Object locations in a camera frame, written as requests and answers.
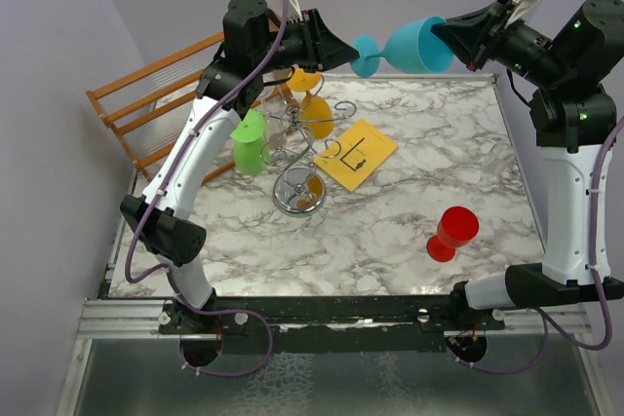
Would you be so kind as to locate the orange plastic wine glass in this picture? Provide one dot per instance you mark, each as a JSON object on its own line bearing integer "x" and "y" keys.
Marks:
{"x": 316, "y": 114}

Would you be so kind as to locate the red plastic wine glass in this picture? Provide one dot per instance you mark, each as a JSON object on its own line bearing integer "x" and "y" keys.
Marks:
{"x": 457, "y": 227}

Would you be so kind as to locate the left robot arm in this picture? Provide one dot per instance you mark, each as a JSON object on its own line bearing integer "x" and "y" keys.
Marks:
{"x": 255, "y": 42}

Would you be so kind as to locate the chrome wine glass rack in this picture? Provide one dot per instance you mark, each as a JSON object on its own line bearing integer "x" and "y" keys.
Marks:
{"x": 299, "y": 191}

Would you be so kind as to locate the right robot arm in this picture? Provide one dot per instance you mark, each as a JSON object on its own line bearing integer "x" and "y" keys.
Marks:
{"x": 573, "y": 117}

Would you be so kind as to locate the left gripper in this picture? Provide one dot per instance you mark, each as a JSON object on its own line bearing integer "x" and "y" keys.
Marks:
{"x": 323, "y": 49}

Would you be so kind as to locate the blue plastic wine glass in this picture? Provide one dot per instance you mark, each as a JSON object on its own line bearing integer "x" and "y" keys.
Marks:
{"x": 412, "y": 49}

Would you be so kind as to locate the yellow paper booklet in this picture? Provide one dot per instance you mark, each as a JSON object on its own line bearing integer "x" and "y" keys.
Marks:
{"x": 356, "y": 155}

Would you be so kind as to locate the wooden shelf rack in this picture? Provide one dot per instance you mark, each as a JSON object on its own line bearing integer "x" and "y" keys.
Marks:
{"x": 147, "y": 109}

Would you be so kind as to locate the green plastic wine glass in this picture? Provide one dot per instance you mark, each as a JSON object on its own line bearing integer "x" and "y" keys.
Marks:
{"x": 250, "y": 152}

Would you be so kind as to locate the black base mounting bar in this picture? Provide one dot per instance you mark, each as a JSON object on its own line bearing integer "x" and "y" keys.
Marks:
{"x": 270, "y": 325}

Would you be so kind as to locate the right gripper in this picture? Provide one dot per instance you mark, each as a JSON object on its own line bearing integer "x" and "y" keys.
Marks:
{"x": 476, "y": 36}

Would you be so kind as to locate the clear wine glass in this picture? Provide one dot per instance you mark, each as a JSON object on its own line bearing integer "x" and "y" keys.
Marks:
{"x": 498, "y": 158}
{"x": 272, "y": 106}

